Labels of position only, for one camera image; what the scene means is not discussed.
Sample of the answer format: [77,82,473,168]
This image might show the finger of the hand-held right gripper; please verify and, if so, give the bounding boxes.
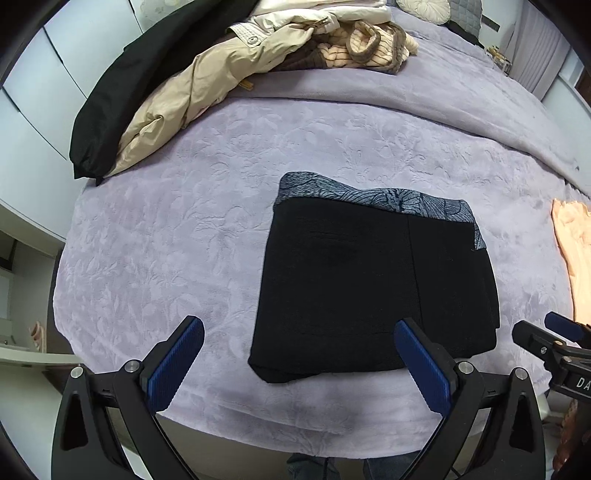
[545,311,591,346]
[512,320,591,365]

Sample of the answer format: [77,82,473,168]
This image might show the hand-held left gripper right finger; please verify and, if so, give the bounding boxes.
[393,318,546,480]

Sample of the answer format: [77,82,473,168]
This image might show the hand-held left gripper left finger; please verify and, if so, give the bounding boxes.
[52,315,206,480]

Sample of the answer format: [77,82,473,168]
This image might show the black pants with grey pattern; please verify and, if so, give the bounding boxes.
[248,172,502,385]

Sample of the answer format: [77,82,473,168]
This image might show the peach cloth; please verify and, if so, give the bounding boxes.
[551,198,591,324]

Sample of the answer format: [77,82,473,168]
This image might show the embossed purple blanket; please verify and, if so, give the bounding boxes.
[48,99,591,455]

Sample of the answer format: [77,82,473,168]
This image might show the person's legs in jeans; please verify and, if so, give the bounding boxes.
[286,452,416,480]

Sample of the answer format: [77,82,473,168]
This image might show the white shelf unit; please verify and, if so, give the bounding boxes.
[0,203,70,365]

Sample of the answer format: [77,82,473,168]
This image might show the plain lilac blanket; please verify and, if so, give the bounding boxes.
[231,9,583,185]

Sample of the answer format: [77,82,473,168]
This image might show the black coat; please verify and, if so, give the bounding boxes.
[68,0,259,185]

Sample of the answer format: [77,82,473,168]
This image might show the bedside table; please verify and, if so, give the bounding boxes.
[485,44,514,75]

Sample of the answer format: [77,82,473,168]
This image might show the grey curtain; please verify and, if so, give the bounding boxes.
[508,0,570,99]

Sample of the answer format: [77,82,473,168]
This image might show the beige jacket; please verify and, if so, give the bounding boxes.
[104,9,338,178]

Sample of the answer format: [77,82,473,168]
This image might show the white wardrobe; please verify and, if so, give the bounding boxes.
[0,0,176,241]

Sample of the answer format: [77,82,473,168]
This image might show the cream striped knit sweater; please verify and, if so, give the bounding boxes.
[316,21,420,75]

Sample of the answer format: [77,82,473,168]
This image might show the grey quilted pillow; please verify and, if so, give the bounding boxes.
[445,0,485,44]

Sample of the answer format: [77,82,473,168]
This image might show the dark brown knit garment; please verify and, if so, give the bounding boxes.
[272,39,326,72]

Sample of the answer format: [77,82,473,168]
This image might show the cream round cushion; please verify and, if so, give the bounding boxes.
[397,0,451,25]

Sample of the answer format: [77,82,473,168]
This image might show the white garment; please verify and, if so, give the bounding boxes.
[252,0,391,24]

